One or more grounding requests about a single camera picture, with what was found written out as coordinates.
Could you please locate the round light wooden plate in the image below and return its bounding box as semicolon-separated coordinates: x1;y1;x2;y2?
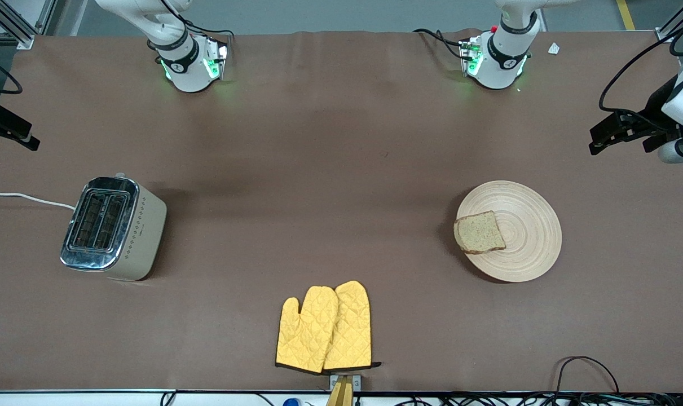
456;180;562;283

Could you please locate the brown bread slice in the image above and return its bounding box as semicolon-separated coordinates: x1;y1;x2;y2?
453;211;506;254

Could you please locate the beige chrome two-slot toaster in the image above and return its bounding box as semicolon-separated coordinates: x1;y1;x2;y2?
60;173;168;281

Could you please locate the brown table cover sheet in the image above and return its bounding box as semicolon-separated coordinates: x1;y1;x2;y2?
0;28;683;393

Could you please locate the yellow quilted oven mitt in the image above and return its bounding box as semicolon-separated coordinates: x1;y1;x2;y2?
323;280;382;372
276;286;339;374

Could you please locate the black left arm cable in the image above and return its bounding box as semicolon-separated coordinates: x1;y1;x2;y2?
598;16;683;122

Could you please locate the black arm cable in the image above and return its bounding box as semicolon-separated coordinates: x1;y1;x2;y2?
598;16;683;122
0;51;24;95

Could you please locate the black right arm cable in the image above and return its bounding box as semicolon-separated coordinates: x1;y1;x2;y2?
0;51;24;95

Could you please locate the white toaster power cable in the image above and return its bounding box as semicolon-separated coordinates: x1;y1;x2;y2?
0;190;76;210

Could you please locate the aluminium frame post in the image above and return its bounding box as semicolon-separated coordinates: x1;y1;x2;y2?
655;0;683;43
0;0;58;49

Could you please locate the black left base cable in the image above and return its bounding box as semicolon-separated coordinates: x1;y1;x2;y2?
413;28;467;60

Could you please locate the black base cable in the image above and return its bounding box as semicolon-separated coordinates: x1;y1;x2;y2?
413;28;467;60
161;0;235;41

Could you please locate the black cable loop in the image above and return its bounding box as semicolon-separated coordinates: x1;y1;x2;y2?
554;355;621;395

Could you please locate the black right base cable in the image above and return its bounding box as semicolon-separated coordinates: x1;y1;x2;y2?
161;0;235;41

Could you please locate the black cable bundle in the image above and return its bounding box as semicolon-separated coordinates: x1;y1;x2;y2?
398;392;683;406

